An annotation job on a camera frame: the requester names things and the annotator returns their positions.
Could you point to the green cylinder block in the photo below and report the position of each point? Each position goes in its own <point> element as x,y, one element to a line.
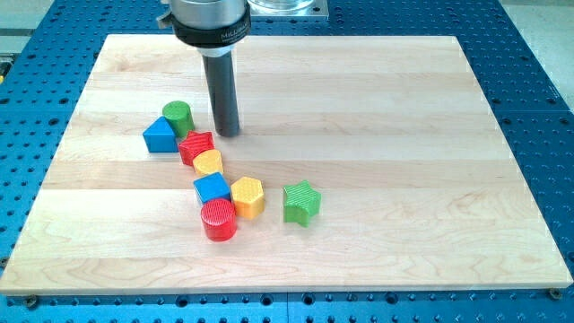
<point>179,116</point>

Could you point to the blue triangle block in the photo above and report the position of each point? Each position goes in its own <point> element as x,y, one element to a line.
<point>159,137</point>

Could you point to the light wooden board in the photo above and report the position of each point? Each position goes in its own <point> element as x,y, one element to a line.
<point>420,190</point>

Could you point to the yellow hexagon block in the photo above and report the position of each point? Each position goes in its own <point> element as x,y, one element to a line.
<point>248,196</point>

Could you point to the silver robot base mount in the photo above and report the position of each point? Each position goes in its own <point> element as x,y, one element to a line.
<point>284,10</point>

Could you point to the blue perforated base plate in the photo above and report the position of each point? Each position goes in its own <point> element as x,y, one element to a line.
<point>46,80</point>

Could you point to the yellow half-round block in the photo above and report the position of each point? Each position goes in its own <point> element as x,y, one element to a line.
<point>208,162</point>

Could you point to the blue cube block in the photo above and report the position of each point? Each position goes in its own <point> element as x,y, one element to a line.
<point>211,187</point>

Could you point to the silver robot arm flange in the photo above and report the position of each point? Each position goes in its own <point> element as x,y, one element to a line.
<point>213,27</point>

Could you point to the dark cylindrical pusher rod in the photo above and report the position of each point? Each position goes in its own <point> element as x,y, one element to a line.
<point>220,79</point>

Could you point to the red cylinder block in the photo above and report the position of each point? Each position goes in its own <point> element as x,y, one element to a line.
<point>219,219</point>

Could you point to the green star block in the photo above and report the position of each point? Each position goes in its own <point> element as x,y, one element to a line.
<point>300,203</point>

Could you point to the red star block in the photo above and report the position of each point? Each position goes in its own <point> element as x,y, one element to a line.
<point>194,144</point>

